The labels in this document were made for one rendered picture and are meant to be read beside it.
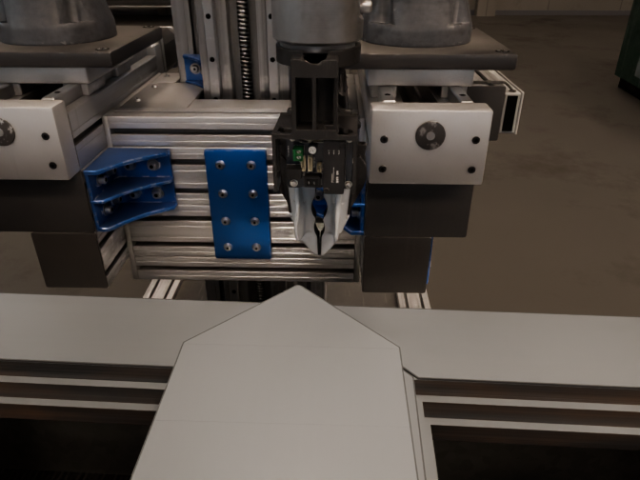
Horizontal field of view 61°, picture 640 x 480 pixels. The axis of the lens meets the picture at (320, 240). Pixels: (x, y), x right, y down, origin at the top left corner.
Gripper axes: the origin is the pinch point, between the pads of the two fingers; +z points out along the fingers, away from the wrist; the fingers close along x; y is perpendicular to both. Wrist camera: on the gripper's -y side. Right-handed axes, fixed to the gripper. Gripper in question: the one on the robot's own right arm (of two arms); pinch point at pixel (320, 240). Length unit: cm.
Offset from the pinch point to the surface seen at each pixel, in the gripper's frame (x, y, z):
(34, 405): -21.8, 19.5, 5.1
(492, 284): 58, -127, 89
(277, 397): -1.8, 20.8, 1.6
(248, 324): -5.5, 12.5, 1.6
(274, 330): -3.0, 13.2, 1.6
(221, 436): -5.1, 24.6, 1.7
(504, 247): 69, -156, 89
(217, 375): -6.7, 18.9, 1.6
